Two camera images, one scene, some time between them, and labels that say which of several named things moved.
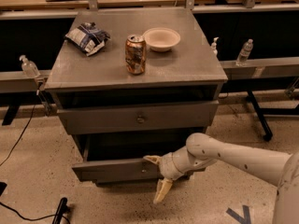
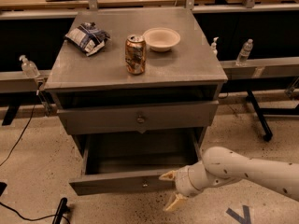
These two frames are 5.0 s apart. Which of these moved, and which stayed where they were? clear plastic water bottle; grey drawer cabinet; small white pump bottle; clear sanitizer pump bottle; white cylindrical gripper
Moved: white cylindrical gripper
Stayed: clear plastic water bottle; grey drawer cabinet; clear sanitizer pump bottle; small white pump bottle
